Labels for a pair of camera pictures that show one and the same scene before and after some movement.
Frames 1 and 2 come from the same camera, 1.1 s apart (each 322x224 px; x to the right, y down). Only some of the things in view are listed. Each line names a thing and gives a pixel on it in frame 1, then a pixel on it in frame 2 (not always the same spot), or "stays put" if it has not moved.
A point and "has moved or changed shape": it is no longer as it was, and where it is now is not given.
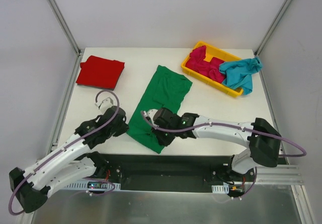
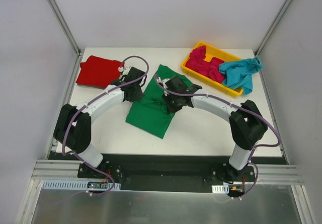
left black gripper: (119, 127) → (134, 93)
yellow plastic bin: (211, 52) stays put
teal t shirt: (238, 73) stays put
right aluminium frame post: (278, 18) stays put
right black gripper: (163, 138) → (171, 104)
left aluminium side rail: (59, 126) stays put
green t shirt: (168, 88) has moved or changed shape
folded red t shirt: (100, 72) stays put
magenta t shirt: (211, 70) stays put
